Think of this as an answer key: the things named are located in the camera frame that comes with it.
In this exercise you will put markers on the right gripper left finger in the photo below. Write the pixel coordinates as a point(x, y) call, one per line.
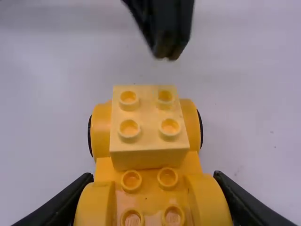
point(58, 204)

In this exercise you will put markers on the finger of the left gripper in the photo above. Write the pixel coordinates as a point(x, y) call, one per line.
point(150, 26)
point(179, 26)

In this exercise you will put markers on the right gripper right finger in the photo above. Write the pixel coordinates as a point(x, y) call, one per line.
point(247, 212)

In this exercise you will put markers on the yellow toy car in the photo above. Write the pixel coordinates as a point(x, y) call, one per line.
point(150, 131)

